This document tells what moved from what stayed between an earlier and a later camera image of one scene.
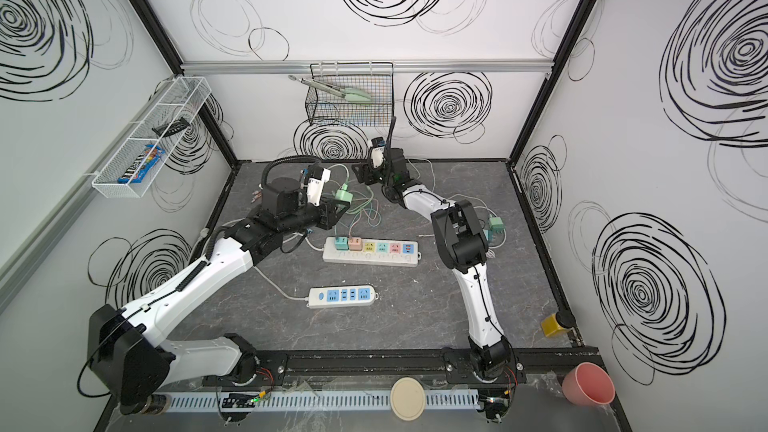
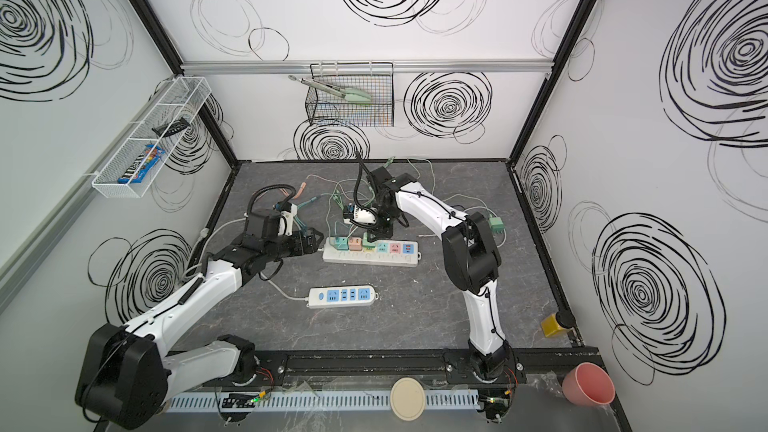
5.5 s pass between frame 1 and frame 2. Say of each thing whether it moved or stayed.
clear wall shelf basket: stayed
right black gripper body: moved
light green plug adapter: moved
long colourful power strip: stayed
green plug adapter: stayed
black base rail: stayed
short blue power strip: stayed
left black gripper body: moved
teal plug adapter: stayed
